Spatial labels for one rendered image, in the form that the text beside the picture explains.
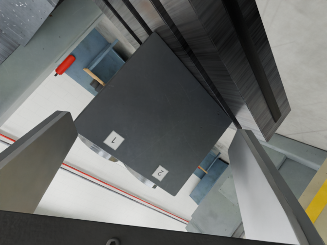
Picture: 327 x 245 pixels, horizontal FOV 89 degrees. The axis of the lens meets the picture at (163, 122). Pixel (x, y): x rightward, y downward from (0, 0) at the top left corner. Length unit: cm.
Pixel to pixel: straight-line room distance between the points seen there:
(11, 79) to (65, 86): 385
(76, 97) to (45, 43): 391
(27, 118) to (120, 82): 448
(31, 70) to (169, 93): 47
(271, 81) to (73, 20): 56
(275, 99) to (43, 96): 444
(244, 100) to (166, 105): 12
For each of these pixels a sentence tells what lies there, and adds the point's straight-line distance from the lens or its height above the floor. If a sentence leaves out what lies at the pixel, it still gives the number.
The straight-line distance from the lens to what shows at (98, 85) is 401.
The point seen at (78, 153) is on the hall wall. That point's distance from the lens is 497.
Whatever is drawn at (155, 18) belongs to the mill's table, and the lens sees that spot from 26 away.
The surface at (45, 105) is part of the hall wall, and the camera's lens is 459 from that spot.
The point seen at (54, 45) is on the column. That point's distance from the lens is 64.
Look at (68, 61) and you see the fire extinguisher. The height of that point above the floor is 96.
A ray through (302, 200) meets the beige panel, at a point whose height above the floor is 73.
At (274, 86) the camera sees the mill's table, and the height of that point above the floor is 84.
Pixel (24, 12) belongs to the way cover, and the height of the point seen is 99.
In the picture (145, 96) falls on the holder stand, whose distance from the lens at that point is 26.
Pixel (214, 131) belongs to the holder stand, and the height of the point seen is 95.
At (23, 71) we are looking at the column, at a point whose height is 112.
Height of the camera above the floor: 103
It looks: 6 degrees down
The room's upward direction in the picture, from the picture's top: 141 degrees counter-clockwise
